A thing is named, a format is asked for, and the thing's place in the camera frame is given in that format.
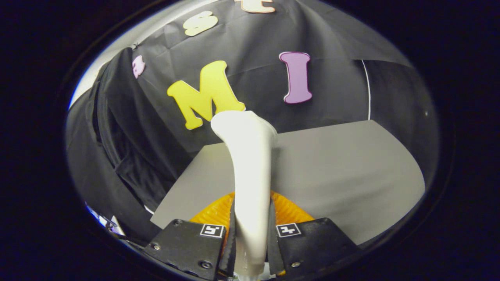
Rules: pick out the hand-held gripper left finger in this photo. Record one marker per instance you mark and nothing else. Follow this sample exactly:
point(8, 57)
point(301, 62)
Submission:
point(183, 246)

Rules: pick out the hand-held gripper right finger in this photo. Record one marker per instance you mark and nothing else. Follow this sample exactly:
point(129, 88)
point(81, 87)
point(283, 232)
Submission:
point(312, 246)

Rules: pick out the white garment steamer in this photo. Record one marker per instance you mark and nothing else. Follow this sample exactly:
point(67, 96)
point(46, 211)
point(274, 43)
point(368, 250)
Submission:
point(252, 175)

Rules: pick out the black suit jacket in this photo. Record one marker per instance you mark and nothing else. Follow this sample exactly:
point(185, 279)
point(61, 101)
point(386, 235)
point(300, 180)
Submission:
point(129, 128)

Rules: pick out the grey cabinet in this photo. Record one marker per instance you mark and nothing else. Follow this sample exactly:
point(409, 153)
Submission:
point(343, 175)

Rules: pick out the black backdrop cloth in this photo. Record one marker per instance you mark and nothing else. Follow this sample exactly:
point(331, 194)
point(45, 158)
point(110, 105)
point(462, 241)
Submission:
point(332, 78)

